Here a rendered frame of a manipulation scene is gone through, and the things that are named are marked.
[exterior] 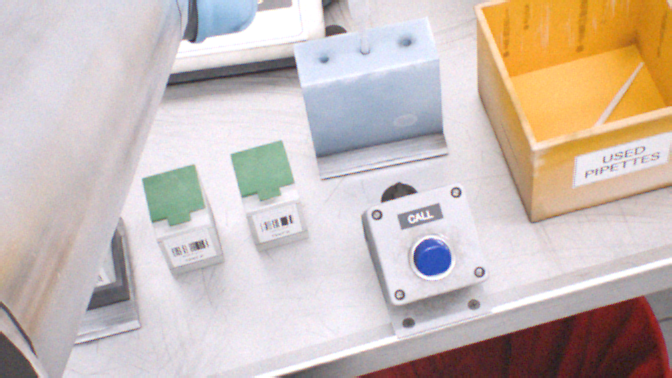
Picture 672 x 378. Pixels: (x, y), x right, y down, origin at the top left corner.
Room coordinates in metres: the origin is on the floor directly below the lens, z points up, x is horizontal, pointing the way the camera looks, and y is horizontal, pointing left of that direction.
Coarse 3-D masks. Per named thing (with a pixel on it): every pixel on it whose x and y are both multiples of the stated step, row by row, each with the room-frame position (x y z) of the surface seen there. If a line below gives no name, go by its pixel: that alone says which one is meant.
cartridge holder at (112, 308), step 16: (112, 240) 0.50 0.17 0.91; (128, 256) 0.50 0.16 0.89; (128, 272) 0.48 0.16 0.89; (96, 288) 0.46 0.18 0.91; (112, 288) 0.46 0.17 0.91; (128, 288) 0.47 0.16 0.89; (96, 304) 0.46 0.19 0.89; (112, 304) 0.46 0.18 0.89; (128, 304) 0.46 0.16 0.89; (96, 320) 0.45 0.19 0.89; (112, 320) 0.45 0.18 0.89; (128, 320) 0.44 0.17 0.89; (80, 336) 0.44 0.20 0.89; (96, 336) 0.44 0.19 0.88
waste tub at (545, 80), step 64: (512, 0) 0.60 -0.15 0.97; (576, 0) 0.60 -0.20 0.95; (640, 0) 0.61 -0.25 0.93; (512, 64) 0.60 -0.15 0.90; (576, 64) 0.60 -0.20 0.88; (512, 128) 0.51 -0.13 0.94; (576, 128) 0.54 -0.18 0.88; (640, 128) 0.48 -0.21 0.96; (576, 192) 0.47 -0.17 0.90; (640, 192) 0.48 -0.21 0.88
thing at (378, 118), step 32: (352, 32) 0.60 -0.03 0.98; (384, 32) 0.59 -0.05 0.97; (416, 32) 0.59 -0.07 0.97; (320, 64) 0.57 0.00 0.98; (352, 64) 0.57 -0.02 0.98; (384, 64) 0.56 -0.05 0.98; (416, 64) 0.56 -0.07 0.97; (320, 96) 0.56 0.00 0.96; (352, 96) 0.56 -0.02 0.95; (384, 96) 0.56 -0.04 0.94; (416, 96) 0.56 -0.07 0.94; (320, 128) 0.56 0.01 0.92; (352, 128) 0.56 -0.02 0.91; (384, 128) 0.56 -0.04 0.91; (416, 128) 0.56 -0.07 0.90; (320, 160) 0.55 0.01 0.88; (352, 160) 0.55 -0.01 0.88; (384, 160) 0.54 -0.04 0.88
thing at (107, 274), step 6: (108, 252) 0.48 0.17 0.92; (108, 258) 0.47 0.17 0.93; (108, 264) 0.47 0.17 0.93; (102, 270) 0.46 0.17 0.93; (108, 270) 0.47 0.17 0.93; (114, 270) 0.47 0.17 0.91; (102, 276) 0.46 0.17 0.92; (108, 276) 0.47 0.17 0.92; (114, 276) 0.47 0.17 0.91; (102, 282) 0.46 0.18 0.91; (108, 282) 0.46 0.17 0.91
